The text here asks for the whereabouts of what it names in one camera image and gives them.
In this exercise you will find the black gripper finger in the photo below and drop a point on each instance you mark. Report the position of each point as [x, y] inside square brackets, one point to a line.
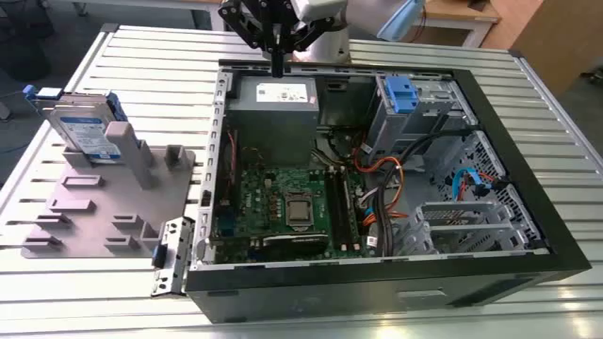
[238, 17]
[312, 33]

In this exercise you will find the hard disk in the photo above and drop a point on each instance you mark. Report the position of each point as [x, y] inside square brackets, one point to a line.
[80, 130]

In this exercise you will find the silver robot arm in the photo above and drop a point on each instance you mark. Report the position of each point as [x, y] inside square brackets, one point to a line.
[330, 46]

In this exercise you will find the blue drive latch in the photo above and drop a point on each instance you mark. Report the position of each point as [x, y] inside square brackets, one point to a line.
[400, 95]

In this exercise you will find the grey power supply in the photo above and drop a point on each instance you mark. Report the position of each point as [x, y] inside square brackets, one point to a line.
[274, 127]

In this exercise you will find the wooden desk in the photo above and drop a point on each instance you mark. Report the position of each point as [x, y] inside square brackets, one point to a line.
[452, 10]

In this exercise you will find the grey drive cage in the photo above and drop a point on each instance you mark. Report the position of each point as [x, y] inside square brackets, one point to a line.
[391, 130]

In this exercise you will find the green motherboard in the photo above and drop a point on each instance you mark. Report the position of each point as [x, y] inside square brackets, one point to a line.
[254, 197]

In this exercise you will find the black RAM slot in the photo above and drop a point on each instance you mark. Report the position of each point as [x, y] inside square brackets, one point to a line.
[334, 208]
[348, 208]

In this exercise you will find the silver CPU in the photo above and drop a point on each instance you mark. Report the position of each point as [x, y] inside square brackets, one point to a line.
[299, 210]

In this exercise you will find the brown wooden cabinet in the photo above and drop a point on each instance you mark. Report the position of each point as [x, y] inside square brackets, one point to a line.
[555, 35]

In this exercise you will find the grey parts rack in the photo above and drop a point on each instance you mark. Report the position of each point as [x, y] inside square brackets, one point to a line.
[118, 197]

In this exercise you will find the black graphics card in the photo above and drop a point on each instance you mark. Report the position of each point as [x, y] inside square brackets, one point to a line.
[294, 242]

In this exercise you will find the black PC case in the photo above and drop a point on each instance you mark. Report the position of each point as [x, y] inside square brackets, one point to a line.
[330, 293]

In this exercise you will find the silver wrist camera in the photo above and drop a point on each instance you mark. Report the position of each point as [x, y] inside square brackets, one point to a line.
[320, 8]

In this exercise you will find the hinged metal slot bracket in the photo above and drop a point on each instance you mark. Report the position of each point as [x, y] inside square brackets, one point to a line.
[176, 254]

